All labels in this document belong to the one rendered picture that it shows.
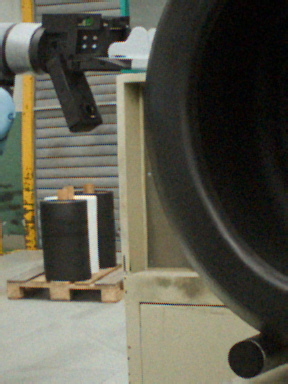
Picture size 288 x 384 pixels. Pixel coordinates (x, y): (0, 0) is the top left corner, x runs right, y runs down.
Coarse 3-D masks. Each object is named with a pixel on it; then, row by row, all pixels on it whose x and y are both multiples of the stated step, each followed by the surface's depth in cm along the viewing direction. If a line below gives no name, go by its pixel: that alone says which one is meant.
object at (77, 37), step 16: (48, 16) 145; (64, 16) 144; (80, 16) 143; (96, 16) 139; (112, 16) 146; (128, 16) 144; (48, 32) 146; (64, 32) 144; (80, 32) 142; (96, 32) 141; (112, 32) 142; (128, 32) 144; (32, 48) 145; (48, 48) 146; (64, 48) 144; (80, 48) 142; (96, 48) 141
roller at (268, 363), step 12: (252, 336) 126; (264, 336) 125; (240, 348) 123; (252, 348) 122; (264, 348) 123; (276, 348) 125; (228, 360) 124; (240, 360) 123; (252, 360) 122; (264, 360) 122; (276, 360) 125; (240, 372) 123; (252, 372) 122; (264, 372) 124
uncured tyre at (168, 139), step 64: (192, 0) 121; (256, 0) 142; (192, 64) 123; (256, 64) 147; (192, 128) 124; (256, 128) 148; (192, 192) 123; (256, 192) 146; (192, 256) 126; (256, 256) 121; (256, 320) 122
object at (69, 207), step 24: (72, 192) 815; (96, 192) 839; (48, 216) 763; (72, 216) 762; (96, 216) 837; (48, 240) 765; (72, 240) 763; (96, 240) 817; (48, 264) 767; (72, 264) 763; (96, 264) 815; (120, 264) 868; (24, 288) 778; (72, 288) 759; (96, 288) 756; (120, 288) 807
